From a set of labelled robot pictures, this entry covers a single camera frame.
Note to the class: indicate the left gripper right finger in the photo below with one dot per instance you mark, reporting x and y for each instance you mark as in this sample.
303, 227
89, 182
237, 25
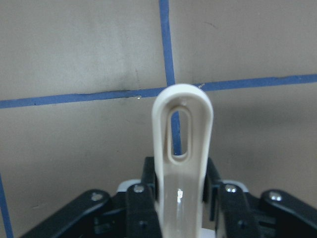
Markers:
238, 214

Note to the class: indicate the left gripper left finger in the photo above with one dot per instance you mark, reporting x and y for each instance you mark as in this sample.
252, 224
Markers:
95, 214

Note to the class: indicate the cream plastic dustpan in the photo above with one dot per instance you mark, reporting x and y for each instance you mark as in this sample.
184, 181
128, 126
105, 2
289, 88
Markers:
181, 178

